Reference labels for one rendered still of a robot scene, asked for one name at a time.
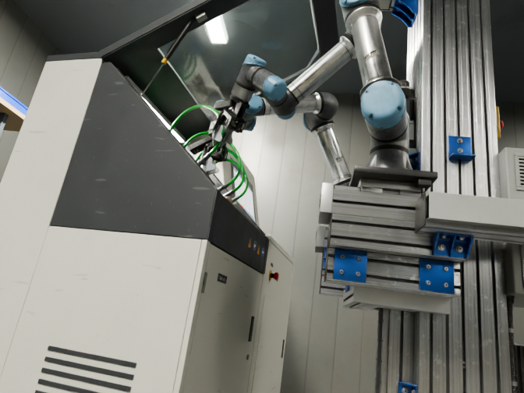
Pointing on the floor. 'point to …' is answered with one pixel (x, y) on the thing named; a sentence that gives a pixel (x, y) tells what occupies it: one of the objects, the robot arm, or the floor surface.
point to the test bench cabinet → (108, 314)
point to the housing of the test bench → (39, 177)
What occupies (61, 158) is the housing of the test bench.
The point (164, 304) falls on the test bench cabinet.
